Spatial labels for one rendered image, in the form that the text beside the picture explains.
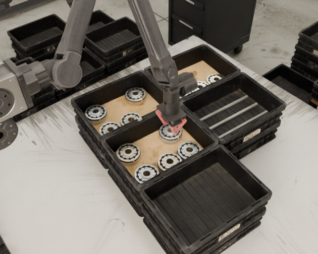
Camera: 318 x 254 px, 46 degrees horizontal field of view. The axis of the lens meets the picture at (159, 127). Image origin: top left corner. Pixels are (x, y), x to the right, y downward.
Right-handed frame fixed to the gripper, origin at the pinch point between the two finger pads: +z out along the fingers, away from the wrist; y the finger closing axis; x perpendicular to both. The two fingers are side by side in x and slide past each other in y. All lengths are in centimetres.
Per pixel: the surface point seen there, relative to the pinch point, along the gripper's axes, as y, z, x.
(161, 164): 1.5, 20.6, 3.3
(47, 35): 180, 56, -14
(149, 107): 35.2, 22.9, -13.3
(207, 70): 42, 22, -55
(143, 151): 13.5, 23.4, 4.3
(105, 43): 144, 56, -45
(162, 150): 8.9, 23.3, -2.7
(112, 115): 40.9, 23.2, 4.5
